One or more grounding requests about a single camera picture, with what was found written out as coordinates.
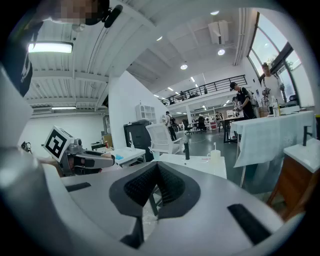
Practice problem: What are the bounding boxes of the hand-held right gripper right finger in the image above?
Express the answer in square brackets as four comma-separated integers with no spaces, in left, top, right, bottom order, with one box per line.
[139,161,306,256]

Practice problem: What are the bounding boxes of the black cabinet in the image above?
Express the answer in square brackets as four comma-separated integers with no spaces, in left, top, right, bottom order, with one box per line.
[123,120,156,163]

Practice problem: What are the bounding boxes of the large window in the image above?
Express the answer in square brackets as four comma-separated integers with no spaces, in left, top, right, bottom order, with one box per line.
[247,12,305,106]

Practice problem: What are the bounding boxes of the person's black shirt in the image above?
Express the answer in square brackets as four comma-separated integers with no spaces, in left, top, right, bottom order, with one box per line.
[4,21,45,98]

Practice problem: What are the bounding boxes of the person's left forearm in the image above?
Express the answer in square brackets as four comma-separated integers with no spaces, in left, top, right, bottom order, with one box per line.
[37,156,65,178]

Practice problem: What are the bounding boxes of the wooden vanity cabinet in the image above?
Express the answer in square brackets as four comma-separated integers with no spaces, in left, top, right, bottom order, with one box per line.
[266,154,320,222]

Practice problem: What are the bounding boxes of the white vanity basin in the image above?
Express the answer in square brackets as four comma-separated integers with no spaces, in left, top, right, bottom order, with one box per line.
[283,138,320,174]

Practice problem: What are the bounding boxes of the white side table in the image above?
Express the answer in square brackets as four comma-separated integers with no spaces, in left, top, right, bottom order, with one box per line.
[94,146,147,168]

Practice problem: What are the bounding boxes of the black dining table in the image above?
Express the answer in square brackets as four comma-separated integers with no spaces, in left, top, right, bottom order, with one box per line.
[219,117,241,144]

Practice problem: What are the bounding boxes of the black office chair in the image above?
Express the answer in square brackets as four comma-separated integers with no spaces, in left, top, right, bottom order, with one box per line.
[182,119,195,136]

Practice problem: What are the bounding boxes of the beige cup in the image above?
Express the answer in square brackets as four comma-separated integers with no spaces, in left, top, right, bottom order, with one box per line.
[206,149,222,164]

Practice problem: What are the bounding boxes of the black mezzanine railing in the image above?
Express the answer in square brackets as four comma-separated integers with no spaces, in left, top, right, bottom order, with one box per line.
[159,74,248,106]

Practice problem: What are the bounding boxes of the white office chair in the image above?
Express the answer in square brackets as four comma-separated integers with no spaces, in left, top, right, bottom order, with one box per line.
[145,123,185,155]

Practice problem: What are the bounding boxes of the cardboard box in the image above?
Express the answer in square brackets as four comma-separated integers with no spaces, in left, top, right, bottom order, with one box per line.
[102,133,114,148]

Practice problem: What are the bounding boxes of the white ceiling air conditioner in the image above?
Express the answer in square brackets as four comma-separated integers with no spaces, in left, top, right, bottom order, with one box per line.
[208,20,230,46]

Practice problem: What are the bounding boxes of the black head-mounted camera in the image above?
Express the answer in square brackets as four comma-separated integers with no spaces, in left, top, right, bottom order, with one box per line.
[103,4,124,29]

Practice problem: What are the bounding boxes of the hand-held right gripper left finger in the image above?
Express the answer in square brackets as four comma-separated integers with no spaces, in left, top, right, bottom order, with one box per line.
[42,161,161,256]

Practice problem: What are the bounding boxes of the person's head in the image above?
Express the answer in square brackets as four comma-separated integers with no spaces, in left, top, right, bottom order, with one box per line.
[59,0,111,26]

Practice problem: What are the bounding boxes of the white arched shelf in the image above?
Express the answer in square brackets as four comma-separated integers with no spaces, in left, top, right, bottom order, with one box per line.
[135,103,158,121]

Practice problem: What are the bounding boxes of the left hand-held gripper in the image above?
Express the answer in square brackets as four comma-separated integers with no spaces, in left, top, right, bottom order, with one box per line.
[43,125,116,177]

